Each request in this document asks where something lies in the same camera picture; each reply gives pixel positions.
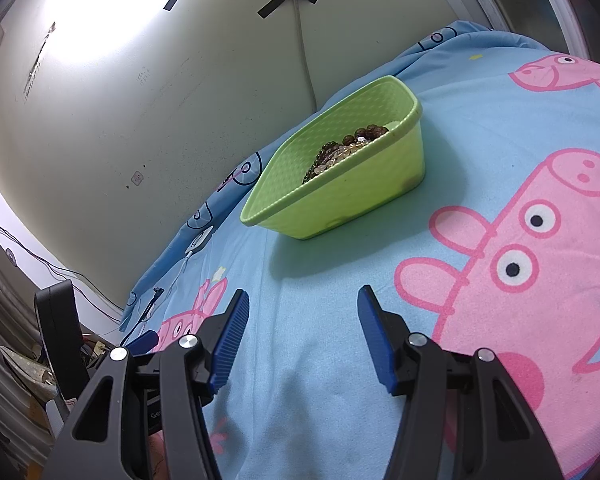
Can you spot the wall socket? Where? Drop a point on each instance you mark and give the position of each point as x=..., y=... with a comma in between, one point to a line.
x=137, y=178

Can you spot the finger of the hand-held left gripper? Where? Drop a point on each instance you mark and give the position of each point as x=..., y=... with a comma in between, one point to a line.
x=142, y=344

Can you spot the green plastic basket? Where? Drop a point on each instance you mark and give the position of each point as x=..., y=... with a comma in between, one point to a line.
x=370, y=185

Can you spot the white charger box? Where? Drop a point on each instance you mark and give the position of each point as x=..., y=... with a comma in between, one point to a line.
x=200, y=240

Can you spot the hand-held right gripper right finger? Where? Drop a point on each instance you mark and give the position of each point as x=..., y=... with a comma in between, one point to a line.
x=375, y=340

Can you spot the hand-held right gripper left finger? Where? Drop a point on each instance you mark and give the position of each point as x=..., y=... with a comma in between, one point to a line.
x=230, y=340

